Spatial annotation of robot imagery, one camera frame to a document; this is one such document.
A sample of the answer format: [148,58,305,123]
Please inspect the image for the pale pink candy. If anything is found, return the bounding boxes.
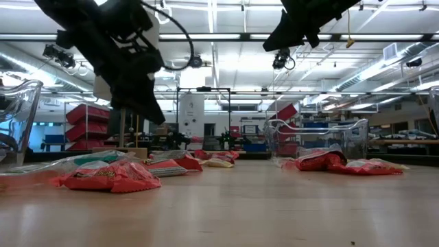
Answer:
[273,156,298,169]

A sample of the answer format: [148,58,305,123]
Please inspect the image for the orange Reese's candy pack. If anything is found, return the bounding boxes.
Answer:
[49,161,162,194]

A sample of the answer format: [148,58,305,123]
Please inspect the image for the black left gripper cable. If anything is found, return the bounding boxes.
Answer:
[139,0,193,72]

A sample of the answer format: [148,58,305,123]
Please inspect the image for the black overhead camera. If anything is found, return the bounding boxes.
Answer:
[272,47,296,71]

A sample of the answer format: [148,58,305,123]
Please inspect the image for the black round ceiling device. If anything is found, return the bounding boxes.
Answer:
[189,54,204,69]

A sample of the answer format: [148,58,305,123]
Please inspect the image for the white candy clear wrapper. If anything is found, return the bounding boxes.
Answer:
[75,159,111,172]

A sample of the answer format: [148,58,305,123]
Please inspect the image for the orange white candy pack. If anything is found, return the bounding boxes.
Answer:
[150,150,192,161]

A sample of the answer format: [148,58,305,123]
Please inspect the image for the black ceiling spotlights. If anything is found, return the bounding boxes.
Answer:
[41,43,77,69]

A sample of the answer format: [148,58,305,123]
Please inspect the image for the black monitor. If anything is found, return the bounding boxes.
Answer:
[108,108,147,138]

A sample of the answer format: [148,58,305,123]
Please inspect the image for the white ceiling vent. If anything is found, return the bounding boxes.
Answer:
[383,43,399,62]

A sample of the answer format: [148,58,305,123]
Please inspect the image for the blue background bench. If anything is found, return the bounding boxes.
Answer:
[40,134,66,152]

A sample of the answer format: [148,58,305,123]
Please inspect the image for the wooden background table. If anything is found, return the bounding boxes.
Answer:
[368,139,439,145]

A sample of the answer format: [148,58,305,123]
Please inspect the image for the clear plastic bin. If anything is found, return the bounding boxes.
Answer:
[0,79,44,167]
[263,118,370,162]

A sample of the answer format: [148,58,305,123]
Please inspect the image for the black overhead frame beam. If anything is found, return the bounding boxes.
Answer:
[0,33,439,43]

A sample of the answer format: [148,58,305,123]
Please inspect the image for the yellow candy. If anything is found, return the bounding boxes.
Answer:
[370,158,410,172]
[202,158,235,169]

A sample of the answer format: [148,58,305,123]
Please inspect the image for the blue storage bin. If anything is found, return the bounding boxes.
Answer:
[244,143,268,153]

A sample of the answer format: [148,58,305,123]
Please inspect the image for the tilted red storage bin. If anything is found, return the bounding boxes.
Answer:
[269,104,298,121]

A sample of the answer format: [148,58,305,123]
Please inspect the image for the red white candy pack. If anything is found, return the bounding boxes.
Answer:
[173,153,204,172]

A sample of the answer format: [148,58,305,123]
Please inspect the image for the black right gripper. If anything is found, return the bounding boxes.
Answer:
[262,0,361,52]

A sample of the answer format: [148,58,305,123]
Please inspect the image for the teal candy clear wrapper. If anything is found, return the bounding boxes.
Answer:
[73,150,128,167]

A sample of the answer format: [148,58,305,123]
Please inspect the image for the white cylinder column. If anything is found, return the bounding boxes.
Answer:
[178,93,206,139]

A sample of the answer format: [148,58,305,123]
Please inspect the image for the white cylinder lamp wooden base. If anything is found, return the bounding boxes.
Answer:
[92,8,161,161]

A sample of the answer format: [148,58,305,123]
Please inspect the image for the yellow hanging cable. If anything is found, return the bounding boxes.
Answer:
[345,8,356,49]

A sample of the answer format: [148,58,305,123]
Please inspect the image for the black metal background frame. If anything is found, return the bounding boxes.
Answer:
[176,86,232,142]

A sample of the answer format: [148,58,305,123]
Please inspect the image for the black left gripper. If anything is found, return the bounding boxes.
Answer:
[92,0,166,126]

